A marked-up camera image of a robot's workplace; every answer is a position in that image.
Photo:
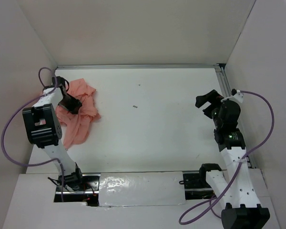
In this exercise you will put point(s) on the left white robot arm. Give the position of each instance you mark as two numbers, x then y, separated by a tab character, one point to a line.
44	130

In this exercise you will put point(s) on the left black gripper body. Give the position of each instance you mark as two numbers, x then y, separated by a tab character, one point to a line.
63	101

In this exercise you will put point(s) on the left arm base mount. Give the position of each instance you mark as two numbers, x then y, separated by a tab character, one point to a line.
86	192

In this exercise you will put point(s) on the salmon pink jacket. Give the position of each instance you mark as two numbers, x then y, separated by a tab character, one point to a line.
78	125

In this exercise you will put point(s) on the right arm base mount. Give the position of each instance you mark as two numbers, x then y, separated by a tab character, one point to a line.
194	188

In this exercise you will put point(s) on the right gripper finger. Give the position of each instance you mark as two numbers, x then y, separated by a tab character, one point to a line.
209	97
208	111

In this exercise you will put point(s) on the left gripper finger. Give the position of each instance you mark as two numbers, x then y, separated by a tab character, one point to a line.
73	102
72	108

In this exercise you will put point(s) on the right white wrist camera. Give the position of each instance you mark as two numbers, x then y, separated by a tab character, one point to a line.
237	95

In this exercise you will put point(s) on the white foil cover panel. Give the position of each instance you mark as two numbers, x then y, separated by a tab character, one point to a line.
141	189

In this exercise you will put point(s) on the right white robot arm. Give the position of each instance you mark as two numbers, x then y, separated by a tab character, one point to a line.
241	207

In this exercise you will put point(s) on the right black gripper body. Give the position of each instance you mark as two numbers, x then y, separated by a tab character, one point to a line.
215	104

